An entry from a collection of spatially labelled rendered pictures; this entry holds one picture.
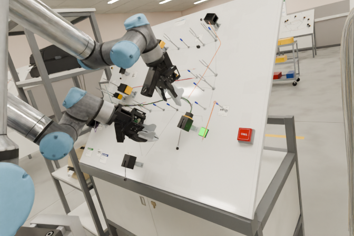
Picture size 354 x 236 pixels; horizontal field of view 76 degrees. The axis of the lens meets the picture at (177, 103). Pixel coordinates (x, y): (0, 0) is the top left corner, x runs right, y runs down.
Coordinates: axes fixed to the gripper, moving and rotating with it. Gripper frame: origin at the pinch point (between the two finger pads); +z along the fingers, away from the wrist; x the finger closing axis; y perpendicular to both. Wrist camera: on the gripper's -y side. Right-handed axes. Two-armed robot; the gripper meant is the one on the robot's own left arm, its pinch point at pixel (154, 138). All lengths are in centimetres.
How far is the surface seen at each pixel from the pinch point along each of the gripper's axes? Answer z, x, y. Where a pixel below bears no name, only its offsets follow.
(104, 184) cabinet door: 10, 15, -76
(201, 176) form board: 23.4, -8.5, 0.3
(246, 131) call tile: 24.4, -1.4, 25.6
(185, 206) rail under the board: 24.3, -16.6, -11.9
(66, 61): -44, 79, -53
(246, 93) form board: 24.8, 16.2, 30.5
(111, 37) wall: 26, 836, -468
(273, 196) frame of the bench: 51, -14, 13
